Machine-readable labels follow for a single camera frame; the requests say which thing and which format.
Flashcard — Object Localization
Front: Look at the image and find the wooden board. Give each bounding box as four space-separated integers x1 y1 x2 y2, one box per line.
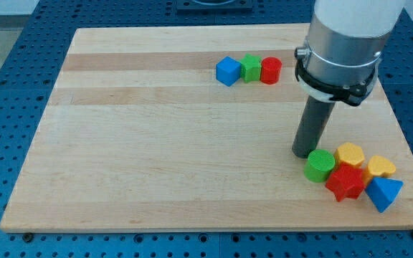
0 24 413 233

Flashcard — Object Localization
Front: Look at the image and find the green star block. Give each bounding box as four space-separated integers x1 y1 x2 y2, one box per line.
239 53 262 83

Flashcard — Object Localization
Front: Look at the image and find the yellow heart block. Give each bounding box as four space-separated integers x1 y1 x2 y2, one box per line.
362 155 397 186

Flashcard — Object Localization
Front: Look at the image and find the yellow hexagon block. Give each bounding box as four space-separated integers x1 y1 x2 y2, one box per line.
334 142 365 168

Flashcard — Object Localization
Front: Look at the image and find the blue triangle block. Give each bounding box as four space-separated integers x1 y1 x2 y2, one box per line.
365 177 404 213

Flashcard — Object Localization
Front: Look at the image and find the red star block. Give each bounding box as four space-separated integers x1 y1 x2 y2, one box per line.
326 165 365 202

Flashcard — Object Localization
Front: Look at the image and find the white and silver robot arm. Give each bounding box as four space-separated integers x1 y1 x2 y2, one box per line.
295 0 405 106

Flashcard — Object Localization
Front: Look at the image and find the red cylinder block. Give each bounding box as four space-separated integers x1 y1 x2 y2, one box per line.
260 57 283 85

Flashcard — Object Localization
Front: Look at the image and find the green cylinder block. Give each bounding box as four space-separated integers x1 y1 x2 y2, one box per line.
303 149 336 183

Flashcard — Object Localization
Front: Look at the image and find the blue cube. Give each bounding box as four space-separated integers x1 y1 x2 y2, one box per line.
216 56 241 87

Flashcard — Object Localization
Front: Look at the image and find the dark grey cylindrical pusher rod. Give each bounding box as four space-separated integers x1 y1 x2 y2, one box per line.
292 96 335 158

